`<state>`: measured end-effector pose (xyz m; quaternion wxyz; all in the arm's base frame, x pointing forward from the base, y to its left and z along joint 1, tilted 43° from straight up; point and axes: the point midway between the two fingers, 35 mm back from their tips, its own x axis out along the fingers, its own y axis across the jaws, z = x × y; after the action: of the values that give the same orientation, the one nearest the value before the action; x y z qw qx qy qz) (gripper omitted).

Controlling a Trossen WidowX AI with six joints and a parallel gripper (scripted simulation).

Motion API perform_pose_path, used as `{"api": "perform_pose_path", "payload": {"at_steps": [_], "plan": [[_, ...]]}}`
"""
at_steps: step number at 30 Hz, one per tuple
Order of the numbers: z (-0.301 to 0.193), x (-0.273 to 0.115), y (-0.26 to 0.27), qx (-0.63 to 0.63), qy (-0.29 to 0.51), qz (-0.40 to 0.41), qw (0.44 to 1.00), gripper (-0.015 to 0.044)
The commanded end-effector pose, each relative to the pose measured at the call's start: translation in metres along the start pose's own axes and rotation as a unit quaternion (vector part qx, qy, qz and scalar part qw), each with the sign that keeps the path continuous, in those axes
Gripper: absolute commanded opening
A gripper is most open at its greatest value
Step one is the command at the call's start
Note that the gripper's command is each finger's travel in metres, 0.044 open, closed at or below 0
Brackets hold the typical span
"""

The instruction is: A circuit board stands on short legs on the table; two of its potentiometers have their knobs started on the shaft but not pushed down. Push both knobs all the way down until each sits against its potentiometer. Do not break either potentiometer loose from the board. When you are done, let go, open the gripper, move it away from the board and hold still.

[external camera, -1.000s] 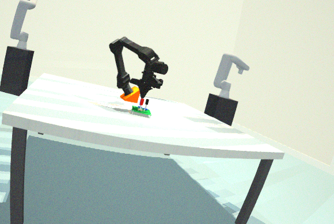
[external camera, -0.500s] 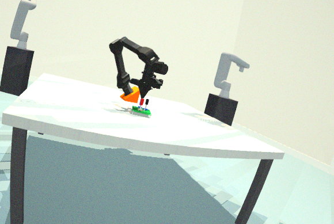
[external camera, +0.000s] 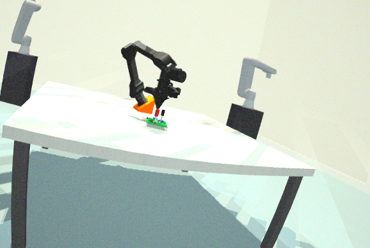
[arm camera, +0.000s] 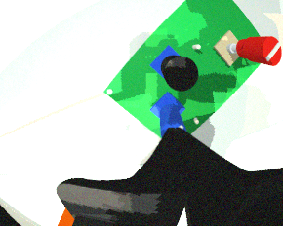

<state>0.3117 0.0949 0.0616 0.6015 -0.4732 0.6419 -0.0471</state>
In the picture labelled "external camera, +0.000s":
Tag green circuit board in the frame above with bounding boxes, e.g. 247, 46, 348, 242
146, 109, 168, 131

